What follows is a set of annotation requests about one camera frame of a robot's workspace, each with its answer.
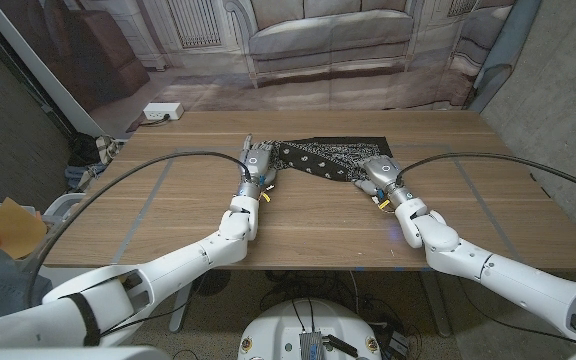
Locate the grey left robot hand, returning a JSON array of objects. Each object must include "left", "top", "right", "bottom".
[{"left": 239, "top": 133, "right": 279, "bottom": 185}]

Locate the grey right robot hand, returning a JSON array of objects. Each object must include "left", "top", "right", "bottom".
[{"left": 355, "top": 154, "right": 403, "bottom": 196}]

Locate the black paisley bandana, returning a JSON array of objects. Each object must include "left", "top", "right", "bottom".
[{"left": 269, "top": 135, "right": 394, "bottom": 184}]

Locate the white power strip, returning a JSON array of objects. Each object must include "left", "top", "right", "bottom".
[{"left": 142, "top": 102, "right": 185, "bottom": 121}]

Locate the printed sofa room backdrop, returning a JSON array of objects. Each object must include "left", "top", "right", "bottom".
[{"left": 0, "top": 0, "right": 519, "bottom": 136}]

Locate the plaid cloth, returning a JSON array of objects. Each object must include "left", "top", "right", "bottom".
[{"left": 76, "top": 132, "right": 132, "bottom": 191}]

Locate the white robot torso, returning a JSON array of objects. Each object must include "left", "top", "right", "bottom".
[{"left": 237, "top": 298, "right": 383, "bottom": 360}]

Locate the black bag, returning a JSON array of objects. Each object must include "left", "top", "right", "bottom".
[{"left": 67, "top": 132, "right": 102, "bottom": 169}]

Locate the blue cloth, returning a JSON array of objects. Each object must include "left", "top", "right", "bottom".
[{"left": 64, "top": 163, "right": 109, "bottom": 190}]

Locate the blue-grey rolled backdrop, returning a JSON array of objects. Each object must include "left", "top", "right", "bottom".
[{"left": 467, "top": 0, "right": 543, "bottom": 114}]

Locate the black plug on torso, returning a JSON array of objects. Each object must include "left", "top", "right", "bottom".
[{"left": 325, "top": 334, "right": 359, "bottom": 359}]

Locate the silver finned electronics box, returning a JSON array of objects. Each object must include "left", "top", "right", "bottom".
[{"left": 299, "top": 329, "right": 325, "bottom": 360}]

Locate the white plastic bin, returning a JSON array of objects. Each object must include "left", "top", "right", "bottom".
[{"left": 0, "top": 192, "right": 87, "bottom": 239}]

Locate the white slanted beam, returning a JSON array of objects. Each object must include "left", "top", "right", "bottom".
[{"left": 0, "top": 0, "right": 119, "bottom": 139}]

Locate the yellow paper envelope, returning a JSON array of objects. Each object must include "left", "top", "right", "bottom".
[{"left": 0, "top": 196, "right": 48, "bottom": 260}]

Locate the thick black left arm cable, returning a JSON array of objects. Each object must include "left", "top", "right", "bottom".
[{"left": 25, "top": 150, "right": 254, "bottom": 309}]

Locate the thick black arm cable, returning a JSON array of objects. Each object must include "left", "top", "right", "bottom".
[
  {"left": 25, "top": 150, "right": 254, "bottom": 309},
  {"left": 395, "top": 151, "right": 576, "bottom": 201}
]

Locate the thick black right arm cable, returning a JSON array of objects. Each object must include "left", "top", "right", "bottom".
[{"left": 395, "top": 151, "right": 576, "bottom": 201}]

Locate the thin black wire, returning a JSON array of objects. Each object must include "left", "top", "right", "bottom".
[
  {"left": 457, "top": 277, "right": 576, "bottom": 350},
  {"left": 100, "top": 272, "right": 209, "bottom": 339}
]

